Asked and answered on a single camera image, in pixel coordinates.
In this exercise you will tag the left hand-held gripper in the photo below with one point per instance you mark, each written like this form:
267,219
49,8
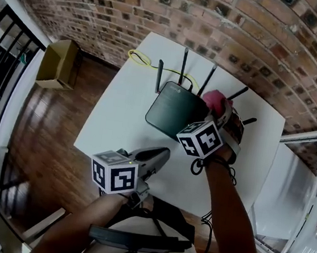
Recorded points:
115,175

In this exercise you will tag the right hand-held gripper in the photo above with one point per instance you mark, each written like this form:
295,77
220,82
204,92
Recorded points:
203,138

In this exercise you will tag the pink cloth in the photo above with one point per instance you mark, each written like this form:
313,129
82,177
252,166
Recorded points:
214,99

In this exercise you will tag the black router with antennas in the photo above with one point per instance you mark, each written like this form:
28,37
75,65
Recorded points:
172,107

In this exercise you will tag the person's right forearm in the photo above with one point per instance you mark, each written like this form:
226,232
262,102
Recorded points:
227,217

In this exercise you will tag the person's left forearm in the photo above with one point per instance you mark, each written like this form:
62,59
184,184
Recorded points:
83,222

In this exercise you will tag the white metal shelf rack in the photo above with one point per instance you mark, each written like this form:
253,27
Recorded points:
296,197

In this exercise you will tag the white chair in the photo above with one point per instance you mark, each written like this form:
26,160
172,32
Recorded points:
43,226

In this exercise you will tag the open cardboard box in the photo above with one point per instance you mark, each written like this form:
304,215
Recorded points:
60,65

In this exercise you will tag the black chest harness mount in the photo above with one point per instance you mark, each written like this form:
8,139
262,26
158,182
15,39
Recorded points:
139,239

